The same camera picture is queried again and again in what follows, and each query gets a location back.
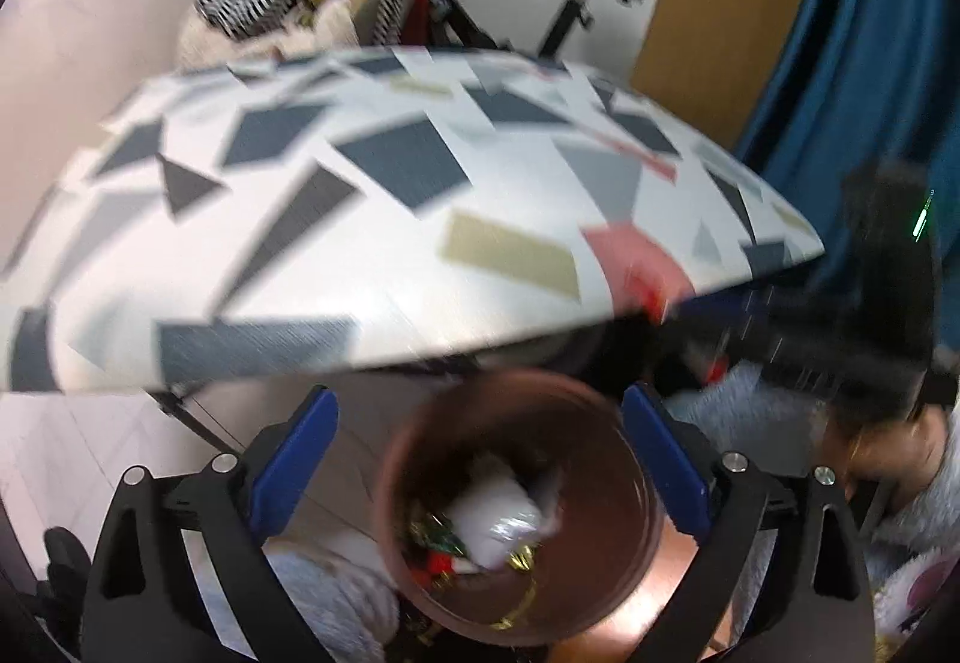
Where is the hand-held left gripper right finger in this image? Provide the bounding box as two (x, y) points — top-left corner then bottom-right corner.
(621, 382), (877, 663)

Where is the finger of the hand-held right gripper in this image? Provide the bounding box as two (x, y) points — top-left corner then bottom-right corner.
(662, 290), (775, 365)

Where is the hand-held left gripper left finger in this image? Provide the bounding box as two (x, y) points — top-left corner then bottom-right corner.
(79, 385), (340, 663)

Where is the brown round waste bin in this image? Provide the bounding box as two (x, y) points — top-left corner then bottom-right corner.
(375, 369), (665, 649)

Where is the red small box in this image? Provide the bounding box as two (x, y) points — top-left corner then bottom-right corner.
(416, 547), (466, 578)

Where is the gold foil packet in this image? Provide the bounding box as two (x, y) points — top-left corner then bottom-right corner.
(487, 543), (548, 630)

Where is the person's right forearm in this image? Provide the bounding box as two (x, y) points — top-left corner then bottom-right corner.
(862, 453), (960, 641)

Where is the person's right hand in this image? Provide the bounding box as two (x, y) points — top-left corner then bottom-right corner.
(825, 404), (950, 491)

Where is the small black object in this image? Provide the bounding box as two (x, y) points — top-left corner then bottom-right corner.
(41, 528), (95, 634)

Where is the blue curtain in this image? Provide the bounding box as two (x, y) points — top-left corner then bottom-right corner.
(731, 0), (960, 364)

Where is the wooden door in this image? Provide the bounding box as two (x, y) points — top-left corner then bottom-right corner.
(630, 0), (830, 150)

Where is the white fleece garment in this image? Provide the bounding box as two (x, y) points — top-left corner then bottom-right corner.
(178, 0), (421, 68)

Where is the black folding table frame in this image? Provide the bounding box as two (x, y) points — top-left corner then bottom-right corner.
(150, 385), (248, 454)

